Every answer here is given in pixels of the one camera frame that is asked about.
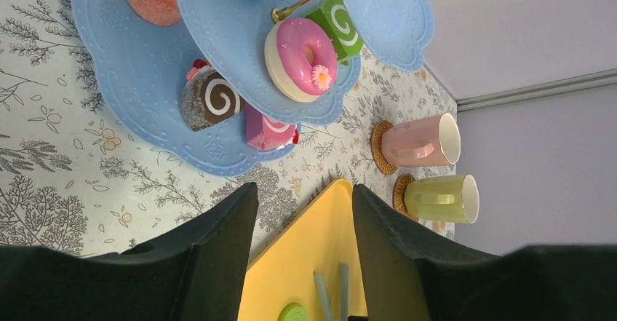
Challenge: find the green macaron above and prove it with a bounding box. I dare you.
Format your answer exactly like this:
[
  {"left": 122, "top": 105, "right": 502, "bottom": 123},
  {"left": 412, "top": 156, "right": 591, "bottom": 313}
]
[{"left": 277, "top": 303, "right": 309, "bottom": 321}]

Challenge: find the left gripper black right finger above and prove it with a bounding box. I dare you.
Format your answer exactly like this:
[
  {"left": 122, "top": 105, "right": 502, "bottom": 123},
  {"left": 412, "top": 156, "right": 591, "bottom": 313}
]
[{"left": 352, "top": 184, "right": 616, "bottom": 320}]

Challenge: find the chocolate swirl roll cake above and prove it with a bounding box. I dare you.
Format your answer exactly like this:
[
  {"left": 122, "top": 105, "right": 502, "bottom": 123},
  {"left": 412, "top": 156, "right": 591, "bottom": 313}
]
[{"left": 180, "top": 59, "right": 246, "bottom": 131}]

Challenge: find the woven rattan coaster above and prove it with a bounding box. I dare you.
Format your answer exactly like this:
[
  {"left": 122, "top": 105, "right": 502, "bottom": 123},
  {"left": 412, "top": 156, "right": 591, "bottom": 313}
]
[
  {"left": 392, "top": 173, "right": 419, "bottom": 222},
  {"left": 370, "top": 120, "right": 398, "bottom": 175}
]

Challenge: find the green swirl roll cake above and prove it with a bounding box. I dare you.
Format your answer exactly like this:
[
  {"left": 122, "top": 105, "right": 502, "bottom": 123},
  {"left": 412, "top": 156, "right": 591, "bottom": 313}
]
[{"left": 304, "top": 0, "right": 364, "bottom": 66}]

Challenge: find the blue three-tier cake stand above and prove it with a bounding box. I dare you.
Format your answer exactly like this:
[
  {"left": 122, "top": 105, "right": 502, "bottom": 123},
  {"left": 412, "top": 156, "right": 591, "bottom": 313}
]
[{"left": 71, "top": 0, "right": 411, "bottom": 176}]

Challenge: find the green ceramic mug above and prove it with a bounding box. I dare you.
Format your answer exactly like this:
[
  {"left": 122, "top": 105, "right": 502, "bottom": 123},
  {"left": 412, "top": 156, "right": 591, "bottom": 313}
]
[{"left": 404, "top": 175, "right": 480, "bottom": 224}]

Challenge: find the yellow serving tray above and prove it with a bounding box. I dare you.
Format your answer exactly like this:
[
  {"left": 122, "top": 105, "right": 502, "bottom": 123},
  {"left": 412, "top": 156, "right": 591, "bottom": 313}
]
[{"left": 238, "top": 179, "right": 367, "bottom": 320}]

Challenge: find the pink sprinkled donut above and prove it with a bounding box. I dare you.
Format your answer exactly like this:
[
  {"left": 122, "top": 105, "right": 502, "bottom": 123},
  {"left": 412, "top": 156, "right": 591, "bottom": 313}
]
[{"left": 264, "top": 17, "right": 338, "bottom": 103}]

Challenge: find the pink swirl roll cake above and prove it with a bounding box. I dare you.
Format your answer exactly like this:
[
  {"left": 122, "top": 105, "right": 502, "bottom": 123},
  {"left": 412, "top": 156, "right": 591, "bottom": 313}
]
[{"left": 244, "top": 105, "right": 299, "bottom": 151}]

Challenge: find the floral tablecloth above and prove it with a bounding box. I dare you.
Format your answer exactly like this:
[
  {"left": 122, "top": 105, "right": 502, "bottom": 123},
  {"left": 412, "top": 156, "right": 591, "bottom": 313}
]
[{"left": 1, "top": 0, "right": 456, "bottom": 273}]

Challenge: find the pink ceramic mug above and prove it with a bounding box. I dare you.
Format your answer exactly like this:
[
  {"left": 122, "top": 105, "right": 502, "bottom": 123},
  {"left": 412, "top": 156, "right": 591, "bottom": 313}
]
[{"left": 381, "top": 112, "right": 461, "bottom": 167}]

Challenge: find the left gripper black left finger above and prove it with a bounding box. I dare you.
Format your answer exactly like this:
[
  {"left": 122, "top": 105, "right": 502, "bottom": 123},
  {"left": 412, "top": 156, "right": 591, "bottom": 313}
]
[{"left": 1, "top": 183, "right": 258, "bottom": 320}]

